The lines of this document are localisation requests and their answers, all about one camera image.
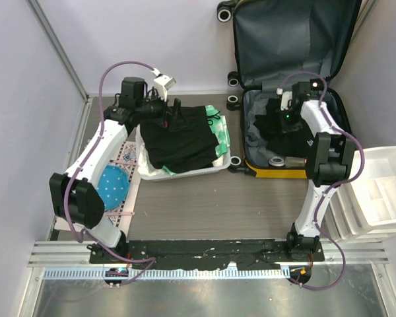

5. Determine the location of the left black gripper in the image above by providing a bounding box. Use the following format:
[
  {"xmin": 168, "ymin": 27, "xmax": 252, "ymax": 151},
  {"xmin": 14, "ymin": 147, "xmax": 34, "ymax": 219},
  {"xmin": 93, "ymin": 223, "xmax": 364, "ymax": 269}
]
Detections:
[{"xmin": 137, "ymin": 88, "xmax": 189, "ymax": 131}]

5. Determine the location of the black garment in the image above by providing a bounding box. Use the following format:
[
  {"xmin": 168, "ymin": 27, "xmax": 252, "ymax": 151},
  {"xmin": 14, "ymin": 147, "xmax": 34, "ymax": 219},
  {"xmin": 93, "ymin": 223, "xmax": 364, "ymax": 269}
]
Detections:
[
  {"xmin": 139, "ymin": 106, "xmax": 219, "ymax": 174},
  {"xmin": 254, "ymin": 98, "xmax": 314, "ymax": 158}
]

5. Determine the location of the green white tie-dye shirt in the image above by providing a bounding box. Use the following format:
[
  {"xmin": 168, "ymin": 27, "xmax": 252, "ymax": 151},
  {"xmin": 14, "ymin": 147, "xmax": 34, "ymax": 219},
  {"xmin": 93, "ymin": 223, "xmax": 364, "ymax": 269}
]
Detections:
[{"xmin": 161, "ymin": 105, "xmax": 230, "ymax": 174}]

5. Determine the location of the white perforated plastic basket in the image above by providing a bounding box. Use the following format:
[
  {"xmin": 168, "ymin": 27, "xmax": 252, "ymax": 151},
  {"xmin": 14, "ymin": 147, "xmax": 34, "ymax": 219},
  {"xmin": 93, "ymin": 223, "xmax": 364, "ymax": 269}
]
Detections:
[{"xmin": 135, "ymin": 125, "xmax": 231, "ymax": 181}]

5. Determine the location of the yellow cartoon hard-shell suitcase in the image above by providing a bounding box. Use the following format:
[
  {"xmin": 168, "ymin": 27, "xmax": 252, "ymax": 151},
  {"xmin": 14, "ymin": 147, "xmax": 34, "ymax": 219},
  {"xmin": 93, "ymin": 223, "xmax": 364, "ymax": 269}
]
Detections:
[{"xmin": 216, "ymin": 1, "xmax": 361, "ymax": 178}]

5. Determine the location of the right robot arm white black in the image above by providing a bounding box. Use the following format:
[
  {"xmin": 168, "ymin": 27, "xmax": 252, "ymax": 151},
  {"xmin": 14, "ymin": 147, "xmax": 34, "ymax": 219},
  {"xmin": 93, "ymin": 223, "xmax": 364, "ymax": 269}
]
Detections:
[{"xmin": 261, "ymin": 79, "xmax": 362, "ymax": 263}]

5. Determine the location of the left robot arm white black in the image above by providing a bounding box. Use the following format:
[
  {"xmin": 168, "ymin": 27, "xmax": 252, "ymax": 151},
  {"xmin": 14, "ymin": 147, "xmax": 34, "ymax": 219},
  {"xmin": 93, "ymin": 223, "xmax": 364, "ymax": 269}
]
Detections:
[{"xmin": 49, "ymin": 75, "xmax": 176, "ymax": 264}]

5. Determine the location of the black cylindrical bottle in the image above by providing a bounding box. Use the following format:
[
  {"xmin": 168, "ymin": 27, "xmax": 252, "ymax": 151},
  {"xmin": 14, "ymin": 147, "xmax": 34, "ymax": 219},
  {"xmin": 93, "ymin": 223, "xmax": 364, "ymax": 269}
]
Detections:
[{"xmin": 285, "ymin": 157, "xmax": 307, "ymax": 168}]

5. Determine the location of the white blue round tin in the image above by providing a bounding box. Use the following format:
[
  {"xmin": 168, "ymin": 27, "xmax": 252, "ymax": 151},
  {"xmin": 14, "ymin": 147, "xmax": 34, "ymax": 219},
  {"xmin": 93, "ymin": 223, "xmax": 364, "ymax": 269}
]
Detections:
[{"xmin": 269, "ymin": 157, "xmax": 285, "ymax": 167}]

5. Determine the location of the pink chopstick near cup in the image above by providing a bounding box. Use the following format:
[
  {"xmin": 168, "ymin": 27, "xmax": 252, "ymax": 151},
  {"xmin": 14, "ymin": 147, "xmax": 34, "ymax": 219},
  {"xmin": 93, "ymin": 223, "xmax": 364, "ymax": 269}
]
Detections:
[{"xmin": 114, "ymin": 160, "xmax": 138, "ymax": 166}]

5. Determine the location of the blue dotted plate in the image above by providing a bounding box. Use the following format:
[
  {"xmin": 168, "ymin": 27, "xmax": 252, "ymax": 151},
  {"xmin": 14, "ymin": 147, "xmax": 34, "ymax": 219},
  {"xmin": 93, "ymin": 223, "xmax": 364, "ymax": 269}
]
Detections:
[{"xmin": 96, "ymin": 165, "xmax": 129, "ymax": 211}]

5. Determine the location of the patterned white placemat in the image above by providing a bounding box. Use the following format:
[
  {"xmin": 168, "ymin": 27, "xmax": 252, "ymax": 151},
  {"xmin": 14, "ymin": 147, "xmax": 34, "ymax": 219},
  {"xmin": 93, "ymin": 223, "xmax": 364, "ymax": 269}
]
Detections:
[{"xmin": 54, "ymin": 138, "xmax": 143, "ymax": 234}]

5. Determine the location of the white compartment organizer tray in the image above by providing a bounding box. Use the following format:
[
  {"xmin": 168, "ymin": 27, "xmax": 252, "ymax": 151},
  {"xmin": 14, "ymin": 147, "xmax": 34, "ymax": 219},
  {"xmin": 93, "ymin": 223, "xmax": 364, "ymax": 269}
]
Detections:
[{"xmin": 325, "ymin": 146, "xmax": 396, "ymax": 243}]

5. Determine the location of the pink chopstick near edge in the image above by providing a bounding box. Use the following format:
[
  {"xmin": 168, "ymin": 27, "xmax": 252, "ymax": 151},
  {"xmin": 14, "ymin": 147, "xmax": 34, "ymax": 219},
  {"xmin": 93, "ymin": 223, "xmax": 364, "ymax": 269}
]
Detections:
[{"xmin": 106, "ymin": 212, "xmax": 135, "ymax": 217}]

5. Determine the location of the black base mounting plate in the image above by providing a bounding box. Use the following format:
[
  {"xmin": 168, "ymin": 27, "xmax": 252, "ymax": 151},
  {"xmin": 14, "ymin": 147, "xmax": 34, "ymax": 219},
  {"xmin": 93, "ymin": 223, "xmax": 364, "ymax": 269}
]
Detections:
[{"xmin": 89, "ymin": 238, "xmax": 326, "ymax": 270}]

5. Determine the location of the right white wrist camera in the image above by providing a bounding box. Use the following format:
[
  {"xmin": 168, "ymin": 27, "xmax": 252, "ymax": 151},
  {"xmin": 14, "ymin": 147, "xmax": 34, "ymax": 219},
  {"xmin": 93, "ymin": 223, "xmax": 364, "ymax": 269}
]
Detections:
[{"xmin": 276, "ymin": 88, "xmax": 292, "ymax": 112}]

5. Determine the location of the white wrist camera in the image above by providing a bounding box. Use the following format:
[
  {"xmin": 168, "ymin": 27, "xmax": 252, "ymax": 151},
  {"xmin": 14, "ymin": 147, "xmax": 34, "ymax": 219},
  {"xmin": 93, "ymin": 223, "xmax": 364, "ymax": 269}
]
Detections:
[
  {"xmin": 276, "ymin": 88, "xmax": 292, "ymax": 112},
  {"xmin": 151, "ymin": 68, "xmax": 176, "ymax": 101}
]

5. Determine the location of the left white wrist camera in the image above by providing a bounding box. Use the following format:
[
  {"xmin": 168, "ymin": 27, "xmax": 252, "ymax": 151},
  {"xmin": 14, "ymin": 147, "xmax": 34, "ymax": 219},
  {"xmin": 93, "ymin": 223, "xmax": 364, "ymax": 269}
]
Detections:
[{"xmin": 151, "ymin": 68, "xmax": 176, "ymax": 101}]

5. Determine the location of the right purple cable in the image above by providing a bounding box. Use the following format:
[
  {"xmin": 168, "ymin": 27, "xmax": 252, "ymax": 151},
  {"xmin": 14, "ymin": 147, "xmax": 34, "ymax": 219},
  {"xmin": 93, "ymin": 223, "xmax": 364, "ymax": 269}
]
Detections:
[{"xmin": 279, "ymin": 71, "xmax": 366, "ymax": 291}]

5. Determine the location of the purple cable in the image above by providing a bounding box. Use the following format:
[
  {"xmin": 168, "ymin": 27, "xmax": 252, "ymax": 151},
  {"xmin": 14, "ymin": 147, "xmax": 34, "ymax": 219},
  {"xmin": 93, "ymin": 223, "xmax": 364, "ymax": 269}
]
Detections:
[
  {"xmin": 64, "ymin": 61, "xmax": 158, "ymax": 287},
  {"xmin": 279, "ymin": 71, "xmax": 366, "ymax": 291}
]

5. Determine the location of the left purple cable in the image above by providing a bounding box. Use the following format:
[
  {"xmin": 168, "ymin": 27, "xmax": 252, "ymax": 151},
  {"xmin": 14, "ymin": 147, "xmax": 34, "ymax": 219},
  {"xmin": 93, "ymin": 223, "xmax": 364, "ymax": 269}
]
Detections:
[{"xmin": 64, "ymin": 61, "xmax": 158, "ymax": 287}]

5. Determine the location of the aluminium rail frame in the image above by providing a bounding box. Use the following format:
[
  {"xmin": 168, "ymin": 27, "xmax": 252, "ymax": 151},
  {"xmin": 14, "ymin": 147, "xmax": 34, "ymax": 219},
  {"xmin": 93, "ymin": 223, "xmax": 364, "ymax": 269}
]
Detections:
[{"xmin": 28, "ymin": 239, "xmax": 389, "ymax": 285}]

